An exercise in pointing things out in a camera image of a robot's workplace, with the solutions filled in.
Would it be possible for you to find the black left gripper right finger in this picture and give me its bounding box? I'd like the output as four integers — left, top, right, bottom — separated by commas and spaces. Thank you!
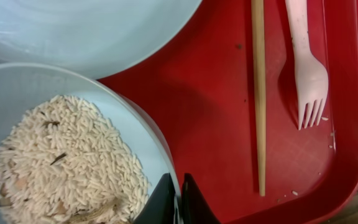
182, 173, 220, 224

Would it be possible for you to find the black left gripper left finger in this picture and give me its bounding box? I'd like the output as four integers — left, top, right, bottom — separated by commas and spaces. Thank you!
133, 173, 176, 224

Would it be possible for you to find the rice food waste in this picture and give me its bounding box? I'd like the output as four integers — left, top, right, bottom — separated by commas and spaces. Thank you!
0, 95, 150, 223

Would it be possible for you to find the light blue plate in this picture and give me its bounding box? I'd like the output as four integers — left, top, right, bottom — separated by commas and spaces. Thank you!
0, 0, 201, 79

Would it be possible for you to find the light blue rice bowl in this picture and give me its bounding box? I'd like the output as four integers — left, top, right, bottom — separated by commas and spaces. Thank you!
0, 63, 182, 223

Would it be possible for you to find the red plastic tray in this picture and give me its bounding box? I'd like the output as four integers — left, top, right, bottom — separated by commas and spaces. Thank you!
102, 0, 358, 223

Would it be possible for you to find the pink plastic fork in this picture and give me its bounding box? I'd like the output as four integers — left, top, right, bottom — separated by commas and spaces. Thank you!
285, 0, 329, 129

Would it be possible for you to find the wooden chopstick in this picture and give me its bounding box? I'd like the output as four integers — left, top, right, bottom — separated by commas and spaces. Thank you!
251, 0, 267, 197

